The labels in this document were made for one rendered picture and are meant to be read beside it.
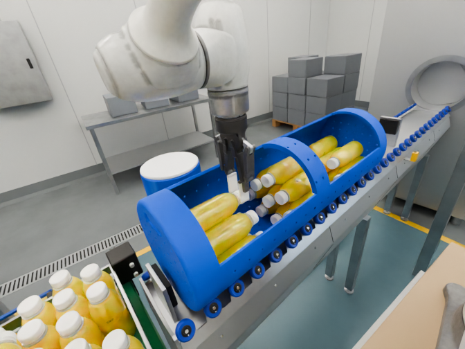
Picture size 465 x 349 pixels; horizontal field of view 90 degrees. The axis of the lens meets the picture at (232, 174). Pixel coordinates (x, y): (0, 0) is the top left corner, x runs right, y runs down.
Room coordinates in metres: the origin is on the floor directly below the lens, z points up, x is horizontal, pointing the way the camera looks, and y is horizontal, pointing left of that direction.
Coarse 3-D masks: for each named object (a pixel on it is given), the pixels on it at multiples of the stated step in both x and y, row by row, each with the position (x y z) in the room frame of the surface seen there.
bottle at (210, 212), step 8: (208, 200) 0.49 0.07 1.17; (216, 200) 0.49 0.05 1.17; (224, 200) 0.49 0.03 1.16; (232, 200) 0.50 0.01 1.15; (192, 208) 0.47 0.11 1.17; (200, 208) 0.46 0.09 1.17; (208, 208) 0.46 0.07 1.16; (216, 208) 0.46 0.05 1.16; (224, 208) 0.47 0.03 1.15; (232, 208) 0.48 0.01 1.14; (200, 216) 0.44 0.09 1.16; (208, 216) 0.44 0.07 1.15; (216, 216) 0.45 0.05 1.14; (224, 216) 0.47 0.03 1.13; (200, 224) 0.43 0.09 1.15; (208, 224) 0.44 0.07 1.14
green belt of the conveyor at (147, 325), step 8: (128, 288) 0.47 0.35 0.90; (128, 296) 0.44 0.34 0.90; (136, 296) 0.44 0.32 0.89; (136, 304) 0.42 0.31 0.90; (136, 312) 0.39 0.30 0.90; (144, 312) 0.39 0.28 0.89; (144, 320) 0.37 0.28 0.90; (136, 328) 0.35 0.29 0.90; (144, 328) 0.34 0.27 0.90; (152, 328) 0.35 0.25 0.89; (136, 336) 0.33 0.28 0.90; (152, 336) 0.33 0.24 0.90; (160, 336) 0.33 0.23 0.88; (144, 344) 0.31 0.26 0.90; (152, 344) 0.31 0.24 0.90; (160, 344) 0.31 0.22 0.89
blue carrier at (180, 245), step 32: (320, 128) 1.01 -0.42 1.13; (352, 128) 0.91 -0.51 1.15; (256, 160) 0.76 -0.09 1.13; (160, 192) 0.46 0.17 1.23; (192, 192) 0.60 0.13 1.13; (224, 192) 0.67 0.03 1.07; (320, 192) 0.54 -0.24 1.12; (160, 224) 0.35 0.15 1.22; (192, 224) 0.36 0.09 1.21; (256, 224) 0.61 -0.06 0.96; (288, 224) 0.45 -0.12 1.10; (160, 256) 0.42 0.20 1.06; (192, 256) 0.31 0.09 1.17; (256, 256) 0.38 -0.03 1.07; (192, 288) 0.29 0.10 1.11; (224, 288) 0.33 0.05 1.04
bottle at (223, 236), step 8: (232, 216) 0.47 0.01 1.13; (240, 216) 0.47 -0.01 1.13; (248, 216) 0.48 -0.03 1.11; (216, 224) 0.45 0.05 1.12; (224, 224) 0.44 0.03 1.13; (232, 224) 0.44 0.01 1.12; (240, 224) 0.44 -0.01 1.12; (248, 224) 0.45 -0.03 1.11; (208, 232) 0.42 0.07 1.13; (216, 232) 0.42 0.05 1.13; (224, 232) 0.42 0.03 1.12; (232, 232) 0.42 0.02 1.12; (240, 232) 0.43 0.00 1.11; (248, 232) 0.45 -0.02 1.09; (216, 240) 0.40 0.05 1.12; (224, 240) 0.40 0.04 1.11; (232, 240) 0.41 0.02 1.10; (240, 240) 0.43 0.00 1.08; (216, 248) 0.39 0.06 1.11; (224, 248) 0.40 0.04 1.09
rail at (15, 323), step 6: (102, 270) 0.48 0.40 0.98; (108, 270) 0.49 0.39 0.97; (48, 300) 0.40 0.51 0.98; (12, 318) 0.36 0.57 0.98; (18, 318) 0.36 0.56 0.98; (6, 324) 0.35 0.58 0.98; (12, 324) 0.35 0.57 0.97; (18, 324) 0.36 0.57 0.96; (6, 330) 0.34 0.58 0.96; (12, 330) 0.35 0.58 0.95
